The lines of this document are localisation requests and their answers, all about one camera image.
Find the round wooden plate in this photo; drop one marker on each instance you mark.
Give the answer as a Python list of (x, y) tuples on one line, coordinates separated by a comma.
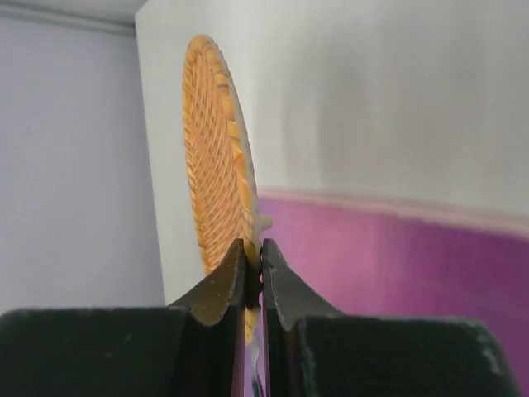
[(221, 174)]

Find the left aluminium frame post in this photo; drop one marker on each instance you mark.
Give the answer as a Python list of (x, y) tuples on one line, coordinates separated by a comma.
[(85, 21)]

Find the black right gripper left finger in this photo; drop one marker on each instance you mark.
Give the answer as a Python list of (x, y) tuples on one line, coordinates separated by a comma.
[(193, 347)]

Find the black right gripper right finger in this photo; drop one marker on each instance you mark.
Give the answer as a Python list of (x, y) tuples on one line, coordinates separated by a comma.
[(313, 349)]

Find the purple Frozen placemat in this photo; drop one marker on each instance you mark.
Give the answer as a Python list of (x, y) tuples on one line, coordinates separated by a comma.
[(375, 264)]

